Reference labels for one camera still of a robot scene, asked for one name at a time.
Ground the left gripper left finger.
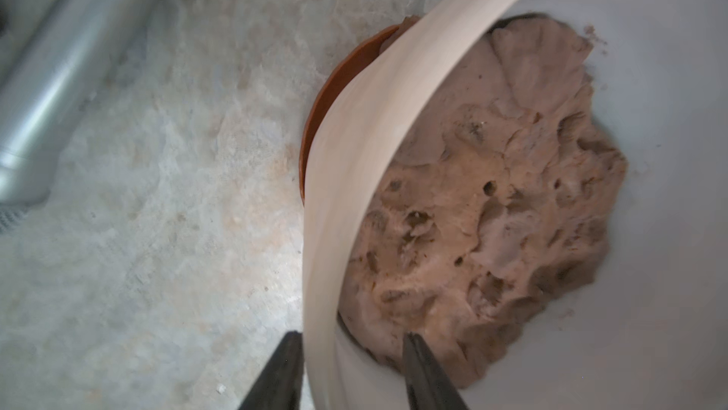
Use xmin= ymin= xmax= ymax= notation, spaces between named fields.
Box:
xmin=238 ymin=332 xmax=304 ymax=410

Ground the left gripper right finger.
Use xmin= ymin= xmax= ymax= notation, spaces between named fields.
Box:
xmin=403 ymin=332 xmax=468 ymax=410

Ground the white ceramic pot with soil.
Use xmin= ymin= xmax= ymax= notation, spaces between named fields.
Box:
xmin=303 ymin=0 xmax=727 ymax=409

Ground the terracotta saucer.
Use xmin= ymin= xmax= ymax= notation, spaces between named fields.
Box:
xmin=299 ymin=25 xmax=401 ymax=203

